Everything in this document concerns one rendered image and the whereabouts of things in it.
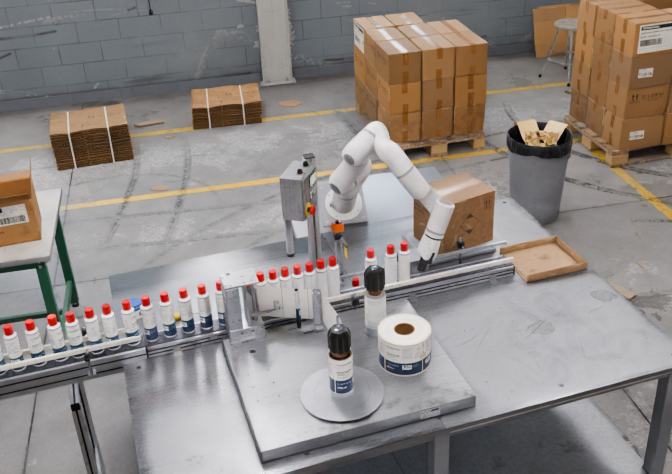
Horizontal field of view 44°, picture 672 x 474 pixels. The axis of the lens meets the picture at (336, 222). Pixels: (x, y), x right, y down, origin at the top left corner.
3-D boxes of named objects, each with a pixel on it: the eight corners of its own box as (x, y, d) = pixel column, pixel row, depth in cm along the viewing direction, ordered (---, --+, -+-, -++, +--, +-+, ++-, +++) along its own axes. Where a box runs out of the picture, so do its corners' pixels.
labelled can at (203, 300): (202, 331, 345) (195, 289, 335) (200, 324, 349) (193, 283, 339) (214, 328, 346) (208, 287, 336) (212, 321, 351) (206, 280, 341)
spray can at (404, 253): (401, 287, 367) (400, 246, 357) (396, 281, 371) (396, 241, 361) (412, 284, 368) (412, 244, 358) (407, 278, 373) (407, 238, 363)
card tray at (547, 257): (526, 282, 374) (527, 275, 372) (499, 254, 396) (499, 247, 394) (585, 269, 382) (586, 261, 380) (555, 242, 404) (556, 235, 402)
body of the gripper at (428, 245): (422, 227, 365) (413, 249, 369) (431, 238, 357) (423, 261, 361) (436, 229, 368) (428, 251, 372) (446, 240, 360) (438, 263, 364)
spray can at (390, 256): (387, 290, 365) (387, 249, 355) (383, 284, 370) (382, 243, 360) (398, 287, 367) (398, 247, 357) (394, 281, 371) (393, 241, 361)
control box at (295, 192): (282, 219, 341) (278, 177, 332) (296, 200, 355) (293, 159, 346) (306, 222, 338) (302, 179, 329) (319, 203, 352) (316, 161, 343)
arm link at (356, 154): (363, 180, 404) (341, 202, 399) (345, 163, 405) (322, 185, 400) (385, 141, 357) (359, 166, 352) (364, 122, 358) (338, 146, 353)
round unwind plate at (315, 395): (314, 432, 290) (313, 429, 290) (290, 378, 316) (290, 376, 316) (396, 410, 298) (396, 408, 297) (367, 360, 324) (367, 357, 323)
